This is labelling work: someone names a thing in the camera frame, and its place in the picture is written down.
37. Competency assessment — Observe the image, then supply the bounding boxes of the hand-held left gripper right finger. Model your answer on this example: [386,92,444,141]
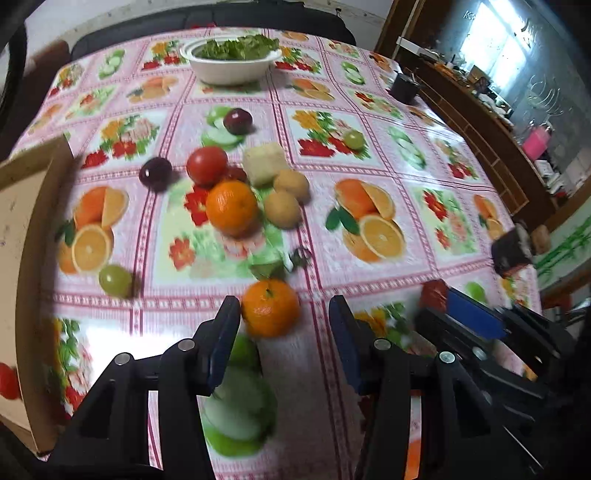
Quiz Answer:
[328,295,546,480]

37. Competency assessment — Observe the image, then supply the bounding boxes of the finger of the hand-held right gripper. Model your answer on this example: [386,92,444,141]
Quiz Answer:
[416,287,557,408]
[501,304,579,385]

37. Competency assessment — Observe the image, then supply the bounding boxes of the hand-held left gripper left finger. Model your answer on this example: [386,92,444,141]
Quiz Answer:
[50,296,242,480]

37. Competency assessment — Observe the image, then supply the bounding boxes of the small mandarin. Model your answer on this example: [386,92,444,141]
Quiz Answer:
[241,278,301,339]

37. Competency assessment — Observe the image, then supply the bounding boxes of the large orange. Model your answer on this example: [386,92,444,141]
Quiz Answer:
[205,179,259,238]

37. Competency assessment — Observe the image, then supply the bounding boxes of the brown kiwi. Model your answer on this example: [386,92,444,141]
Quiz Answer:
[273,169,310,204]
[264,190,302,229]

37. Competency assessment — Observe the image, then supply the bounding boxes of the red tomato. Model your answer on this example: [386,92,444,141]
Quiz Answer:
[186,146,229,186]

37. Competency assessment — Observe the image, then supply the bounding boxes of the dark purple plum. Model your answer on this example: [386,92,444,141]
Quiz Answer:
[139,157,174,192]
[223,107,254,136]

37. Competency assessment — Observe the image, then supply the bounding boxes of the pale sugarcane piece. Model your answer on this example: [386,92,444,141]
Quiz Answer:
[242,142,288,188]

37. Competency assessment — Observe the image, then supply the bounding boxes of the cardboard box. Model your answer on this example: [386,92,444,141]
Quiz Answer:
[0,135,77,455]

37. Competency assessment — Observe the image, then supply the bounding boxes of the dark brown box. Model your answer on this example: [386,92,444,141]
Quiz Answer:
[491,225,534,278]

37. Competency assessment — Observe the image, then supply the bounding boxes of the fruit print pink tablecloth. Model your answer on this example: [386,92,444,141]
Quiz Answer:
[9,28,543,480]

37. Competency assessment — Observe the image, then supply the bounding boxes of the dried fruit stem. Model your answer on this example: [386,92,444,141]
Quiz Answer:
[288,247,315,271]

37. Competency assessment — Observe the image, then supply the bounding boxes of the wooden cabinet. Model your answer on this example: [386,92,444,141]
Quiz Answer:
[376,0,555,232]

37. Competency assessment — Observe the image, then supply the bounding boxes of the pink container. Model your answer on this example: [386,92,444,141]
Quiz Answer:
[522,126,552,158]

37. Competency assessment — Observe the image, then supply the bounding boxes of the small red fruit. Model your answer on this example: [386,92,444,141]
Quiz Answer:
[0,362,21,401]

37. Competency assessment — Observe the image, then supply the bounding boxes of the black cup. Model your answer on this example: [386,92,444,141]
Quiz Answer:
[390,71,423,104]

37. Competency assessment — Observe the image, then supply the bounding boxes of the window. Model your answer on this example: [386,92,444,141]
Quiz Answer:
[462,0,536,84]

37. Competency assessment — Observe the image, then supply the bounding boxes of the white bowl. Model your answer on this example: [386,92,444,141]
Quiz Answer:
[179,37,283,86]

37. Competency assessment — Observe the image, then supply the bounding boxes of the green lettuce leaves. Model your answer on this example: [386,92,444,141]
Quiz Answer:
[194,34,280,61]

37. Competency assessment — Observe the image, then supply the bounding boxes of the black sofa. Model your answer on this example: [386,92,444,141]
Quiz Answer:
[69,9,356,61]

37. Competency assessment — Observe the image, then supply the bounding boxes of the brown armchair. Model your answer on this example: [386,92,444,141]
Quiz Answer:
[23,39,70,88]

